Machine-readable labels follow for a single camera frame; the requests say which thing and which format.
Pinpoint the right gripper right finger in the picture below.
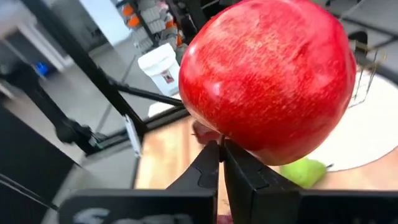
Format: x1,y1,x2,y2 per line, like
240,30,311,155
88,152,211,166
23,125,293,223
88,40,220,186
223,139,301,224

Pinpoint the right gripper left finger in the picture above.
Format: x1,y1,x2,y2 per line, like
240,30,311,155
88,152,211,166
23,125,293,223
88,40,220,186
167,140,221,191

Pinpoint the bright green pear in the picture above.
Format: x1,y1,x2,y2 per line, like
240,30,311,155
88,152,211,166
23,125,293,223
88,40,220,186
279,157,331,190

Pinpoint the bright red apple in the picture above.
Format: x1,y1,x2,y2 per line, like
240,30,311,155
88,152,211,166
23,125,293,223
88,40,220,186
178,0,358,167

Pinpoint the white plastic bucket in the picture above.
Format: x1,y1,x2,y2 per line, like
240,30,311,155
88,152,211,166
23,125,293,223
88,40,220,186
137,42,181,96

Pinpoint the white plate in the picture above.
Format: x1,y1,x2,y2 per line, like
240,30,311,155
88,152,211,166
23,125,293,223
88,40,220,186
306,70,398,172

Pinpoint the black stand base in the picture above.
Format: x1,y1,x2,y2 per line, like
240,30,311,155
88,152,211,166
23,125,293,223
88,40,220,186
0,60,102,155

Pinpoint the storage shelf with boxes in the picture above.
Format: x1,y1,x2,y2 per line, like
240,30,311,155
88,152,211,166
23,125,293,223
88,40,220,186
119,0,200,63

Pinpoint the black aluminium table frame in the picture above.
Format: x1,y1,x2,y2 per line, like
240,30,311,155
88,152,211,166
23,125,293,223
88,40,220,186
18,0,191,156

